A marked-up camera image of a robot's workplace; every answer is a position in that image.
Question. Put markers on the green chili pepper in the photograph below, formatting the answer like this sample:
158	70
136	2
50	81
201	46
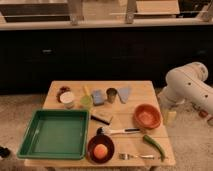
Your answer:
156	145

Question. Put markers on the blue sponge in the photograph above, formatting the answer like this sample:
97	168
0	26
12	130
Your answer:
98	98

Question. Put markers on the green plastic tray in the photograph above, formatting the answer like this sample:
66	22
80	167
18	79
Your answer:
55	134

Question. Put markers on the dark brown plate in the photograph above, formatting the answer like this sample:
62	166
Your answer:
100	139

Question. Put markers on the dark cabinet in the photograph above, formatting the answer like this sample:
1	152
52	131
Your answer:
31	59

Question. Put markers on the orange plastic bowl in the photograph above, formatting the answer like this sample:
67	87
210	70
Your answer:
147	116

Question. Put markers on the white cup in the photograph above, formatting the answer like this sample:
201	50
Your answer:
67	99

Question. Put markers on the silver fork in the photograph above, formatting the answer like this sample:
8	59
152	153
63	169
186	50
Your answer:
126	156

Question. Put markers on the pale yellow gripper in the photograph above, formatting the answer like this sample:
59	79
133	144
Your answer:
168	116

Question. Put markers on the wooden table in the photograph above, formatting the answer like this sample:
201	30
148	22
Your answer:
141	92

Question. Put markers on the green yellow brush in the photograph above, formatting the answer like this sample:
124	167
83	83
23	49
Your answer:
86	100

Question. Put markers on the dark red small object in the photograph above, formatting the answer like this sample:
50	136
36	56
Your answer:
61	91

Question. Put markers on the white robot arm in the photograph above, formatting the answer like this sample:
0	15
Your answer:
183	83

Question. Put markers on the orange fruit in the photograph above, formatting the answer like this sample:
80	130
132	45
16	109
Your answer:
100	151

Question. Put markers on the metal cup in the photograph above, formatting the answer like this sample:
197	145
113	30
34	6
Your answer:
111	94

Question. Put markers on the wooden black felt eraser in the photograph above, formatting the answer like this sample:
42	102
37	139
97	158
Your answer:
101	117

